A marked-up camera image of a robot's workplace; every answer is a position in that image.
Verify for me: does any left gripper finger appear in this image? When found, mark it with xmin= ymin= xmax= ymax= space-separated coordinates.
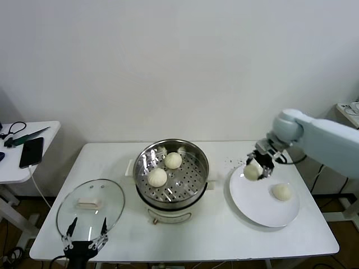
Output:
xmin=89 ymin=217 xmax=110 ymax=251
xmin=61 ymin=217 xmax=79 ymax=251

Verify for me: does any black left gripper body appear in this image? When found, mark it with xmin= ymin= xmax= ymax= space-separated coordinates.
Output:
xmin=64 ymin=240 xmax=98 ymax=269

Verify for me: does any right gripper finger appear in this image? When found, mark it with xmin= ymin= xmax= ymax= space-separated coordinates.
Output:
xmin=245 ymin=150 xmax=258 ymax=166
xmin=257 ymin=165 xmax=275 ymax=181

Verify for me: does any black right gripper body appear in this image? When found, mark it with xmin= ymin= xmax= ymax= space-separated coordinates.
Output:
xmin=251 ymin=152 xmax=275 ymax=169

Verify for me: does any white steamed baozi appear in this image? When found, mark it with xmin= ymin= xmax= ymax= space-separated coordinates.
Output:
xmin=164 ymin=152 xmax=183 ymax=170
xmin=243 ymin=163 xmax=264 ymax=182
xmin=147 ymin=168 xmax=168 ymax=188
xmin=271 ymin=183 xmax=292 ymax=202

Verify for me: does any round glass pot lid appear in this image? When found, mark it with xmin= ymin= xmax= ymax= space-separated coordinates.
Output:
xmin=56 ymin=178 xmax=126 ymax=243

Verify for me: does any perforated steel steamer basket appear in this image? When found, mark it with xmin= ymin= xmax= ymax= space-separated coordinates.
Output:
xmin=134 ymin=138 xmax=210 ymax=203

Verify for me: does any steel steamer pot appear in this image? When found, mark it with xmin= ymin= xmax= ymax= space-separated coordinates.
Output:
xmin=125 ymin=159 xmax=219 ymax=225

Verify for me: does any white round plate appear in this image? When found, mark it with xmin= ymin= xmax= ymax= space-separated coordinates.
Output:
xmin=229 ymin=164 xmax=301 ymax=228

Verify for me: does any white side table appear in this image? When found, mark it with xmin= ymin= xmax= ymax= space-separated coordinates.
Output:
xmin=0 ymin=120 xmax=62 ymax=247

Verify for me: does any black smartphone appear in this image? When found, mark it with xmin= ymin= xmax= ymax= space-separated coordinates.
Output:
xmin=19 ymin=136 xmax=45 ymax=169

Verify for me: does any green flat tool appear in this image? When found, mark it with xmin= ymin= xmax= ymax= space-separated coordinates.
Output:
xmin=3 ymin=126 xmax=52 ymax=148

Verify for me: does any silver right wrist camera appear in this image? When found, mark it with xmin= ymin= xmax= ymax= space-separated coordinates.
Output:
xmin=254 ymin=139 xmax=271 ymax=154

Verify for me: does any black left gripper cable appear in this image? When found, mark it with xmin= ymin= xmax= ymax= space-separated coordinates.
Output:
xmin=49 ymin=254 xmax=68 ymax=269

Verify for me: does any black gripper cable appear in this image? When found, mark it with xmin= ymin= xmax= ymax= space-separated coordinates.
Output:
xmin=276 ymin=152 xmax=309 ymax=166
xmin=49 ymin=254 xmax=68 ymax=269

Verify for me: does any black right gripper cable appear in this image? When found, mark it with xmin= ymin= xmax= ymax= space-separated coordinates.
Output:
xmin=276 ymin=152 xmax=309 ymax=166

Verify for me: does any white charging cable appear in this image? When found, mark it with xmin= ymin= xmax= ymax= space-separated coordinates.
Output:
xmin=27 ymin=165 xmax=54 ymax=210

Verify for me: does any black looped cable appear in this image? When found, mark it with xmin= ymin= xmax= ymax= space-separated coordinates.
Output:
xmin=0 ymin=121 xmax=28 ymax=140

